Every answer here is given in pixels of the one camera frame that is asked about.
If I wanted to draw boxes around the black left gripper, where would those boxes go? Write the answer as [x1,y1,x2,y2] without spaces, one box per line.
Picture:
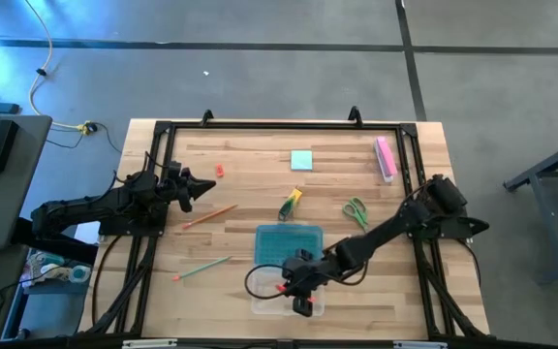
[162,161,217,213]

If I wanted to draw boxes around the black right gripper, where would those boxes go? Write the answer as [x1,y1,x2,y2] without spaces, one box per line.
[281,248,328,319]

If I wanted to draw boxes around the orange pencil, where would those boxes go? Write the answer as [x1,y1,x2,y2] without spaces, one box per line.
[181,204,239,231]

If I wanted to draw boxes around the clear pencil case teal lid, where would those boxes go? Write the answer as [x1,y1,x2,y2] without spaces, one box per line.
[250,222,326,317]

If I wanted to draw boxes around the green pencil red eraser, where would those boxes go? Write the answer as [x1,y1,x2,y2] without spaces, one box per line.
[171,255,233,283]

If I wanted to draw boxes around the yellow green highlighter marker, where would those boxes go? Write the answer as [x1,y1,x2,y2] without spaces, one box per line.
[277,186,304,223]

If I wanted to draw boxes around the light blue sticky note pad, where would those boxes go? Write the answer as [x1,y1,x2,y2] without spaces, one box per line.
[290,149,314,172]

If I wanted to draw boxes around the green handled scissors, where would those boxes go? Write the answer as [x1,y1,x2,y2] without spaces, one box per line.
[341,196,370,232]

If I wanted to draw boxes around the white paper sheet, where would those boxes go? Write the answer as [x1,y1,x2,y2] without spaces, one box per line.
[74,220,104,244]

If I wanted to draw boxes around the clear tape roll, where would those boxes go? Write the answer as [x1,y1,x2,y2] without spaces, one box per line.
[68,265,92,285]

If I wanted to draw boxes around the black desk support beam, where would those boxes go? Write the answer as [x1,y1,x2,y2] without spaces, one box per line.
[12,217,99,266]

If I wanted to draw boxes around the pink white eraser block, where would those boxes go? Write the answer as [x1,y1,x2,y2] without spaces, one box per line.
[373,136,399,184]

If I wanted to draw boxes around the grey side desk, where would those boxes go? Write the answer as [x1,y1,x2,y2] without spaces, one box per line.
[0,114,53,251]

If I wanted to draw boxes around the blue grey metal cart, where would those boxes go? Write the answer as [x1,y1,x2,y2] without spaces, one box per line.
[503,134,558,285]

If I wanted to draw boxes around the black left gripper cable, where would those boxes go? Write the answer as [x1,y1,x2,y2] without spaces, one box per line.
[142,150,171,172]

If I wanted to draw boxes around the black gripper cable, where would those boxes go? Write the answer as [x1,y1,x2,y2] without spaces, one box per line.
[142,150,171,172]
[243,263,372,301]

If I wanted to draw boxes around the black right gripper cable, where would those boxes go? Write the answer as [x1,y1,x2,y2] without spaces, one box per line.
[243,263,372,301]

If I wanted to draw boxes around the black aluminium table frame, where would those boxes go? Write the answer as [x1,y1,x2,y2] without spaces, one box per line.
[84,119,491,340]

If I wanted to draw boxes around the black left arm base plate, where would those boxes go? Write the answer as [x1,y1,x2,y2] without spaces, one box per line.
[98,212,167,238]

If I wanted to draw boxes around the thin black floor cable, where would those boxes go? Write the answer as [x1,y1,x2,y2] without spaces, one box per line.
[46,123,123,154]

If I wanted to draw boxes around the white table edge bracket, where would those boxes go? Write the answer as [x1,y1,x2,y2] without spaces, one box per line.
[392,340,449,349]
[121,338,178,349]

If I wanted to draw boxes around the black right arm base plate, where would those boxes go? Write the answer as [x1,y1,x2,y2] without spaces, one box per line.
[407,203,491,241]

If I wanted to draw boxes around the white floor cable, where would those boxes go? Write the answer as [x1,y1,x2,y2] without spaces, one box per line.
[24,0,89,132]

